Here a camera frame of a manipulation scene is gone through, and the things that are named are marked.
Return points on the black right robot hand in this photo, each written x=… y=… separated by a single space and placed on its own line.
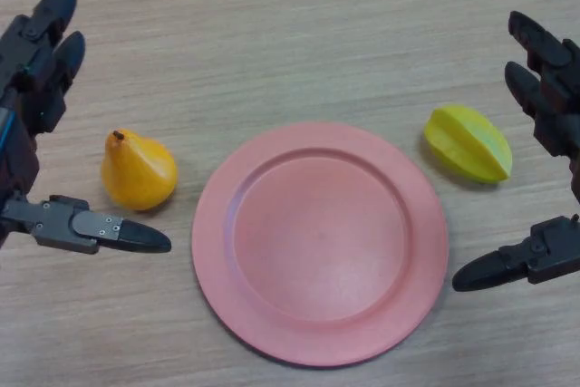
x=553 y=97

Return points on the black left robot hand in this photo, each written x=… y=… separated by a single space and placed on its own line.
x=41 y=65

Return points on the yellow pear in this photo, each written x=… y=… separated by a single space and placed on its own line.
x=138 y=174

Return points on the pink round plate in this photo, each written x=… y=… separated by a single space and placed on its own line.
x=326 y=242

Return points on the yellow-green starfruit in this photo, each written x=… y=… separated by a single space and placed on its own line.
x=471 y=144

